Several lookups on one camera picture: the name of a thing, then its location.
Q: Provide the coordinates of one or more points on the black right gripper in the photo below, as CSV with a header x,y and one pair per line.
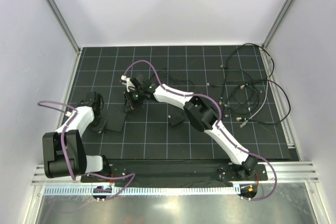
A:
x,y
128,104

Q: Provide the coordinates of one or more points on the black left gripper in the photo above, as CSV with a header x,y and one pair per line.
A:
x,y
101,127

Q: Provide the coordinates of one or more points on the black network switch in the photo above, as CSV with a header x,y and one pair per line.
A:
x,y
115,120

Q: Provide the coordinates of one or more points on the black cable green plug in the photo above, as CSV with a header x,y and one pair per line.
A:
x,y
242,66
283,111

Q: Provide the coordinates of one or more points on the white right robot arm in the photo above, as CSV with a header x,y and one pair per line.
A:
x,y
202,112

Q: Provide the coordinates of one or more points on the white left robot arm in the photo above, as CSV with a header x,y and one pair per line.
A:
x,y
63,151

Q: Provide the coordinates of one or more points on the black grid mat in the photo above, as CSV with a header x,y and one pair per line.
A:
x,y
147,133

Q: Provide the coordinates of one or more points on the black power adapter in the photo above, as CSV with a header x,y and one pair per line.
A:
x,y
177,117

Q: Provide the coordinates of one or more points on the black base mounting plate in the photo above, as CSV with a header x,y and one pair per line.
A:
x,y
169,172

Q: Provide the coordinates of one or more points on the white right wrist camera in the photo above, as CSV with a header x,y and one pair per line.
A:
x,y
126,81

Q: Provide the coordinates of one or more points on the white slotted cable duct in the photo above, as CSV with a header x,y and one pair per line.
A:
x,y
95,190

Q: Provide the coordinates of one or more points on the aluminium frame rail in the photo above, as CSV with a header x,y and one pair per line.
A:
x,y
287,172

